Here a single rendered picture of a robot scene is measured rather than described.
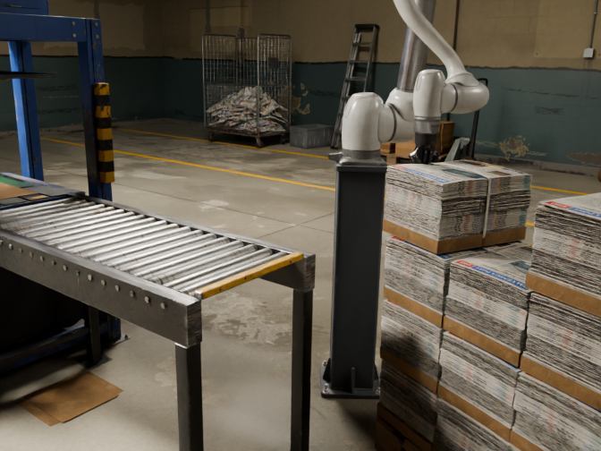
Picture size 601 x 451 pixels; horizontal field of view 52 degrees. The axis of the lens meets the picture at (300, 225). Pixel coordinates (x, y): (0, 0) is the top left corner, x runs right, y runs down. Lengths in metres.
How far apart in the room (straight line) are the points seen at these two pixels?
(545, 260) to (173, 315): 0.96
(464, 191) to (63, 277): 1.26
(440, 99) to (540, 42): 6.60
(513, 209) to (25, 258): 1.60
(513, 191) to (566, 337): 0.58
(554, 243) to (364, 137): 1.01
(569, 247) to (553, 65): 7.09
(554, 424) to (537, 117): 7.15
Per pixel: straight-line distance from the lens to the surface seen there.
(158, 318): 1.69
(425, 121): 2.13
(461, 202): 1.92
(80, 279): 1.95
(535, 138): 8.73
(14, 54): 3.48
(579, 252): 1.61
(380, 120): 2.43
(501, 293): 1.77
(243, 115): 9.59
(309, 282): 1.97
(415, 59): 2.48
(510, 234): 2.10
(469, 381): 1.95
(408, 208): 2.00
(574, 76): 8.57
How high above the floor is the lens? 1.41
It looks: 16 degrees down
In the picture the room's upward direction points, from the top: 1 degrees clockwise
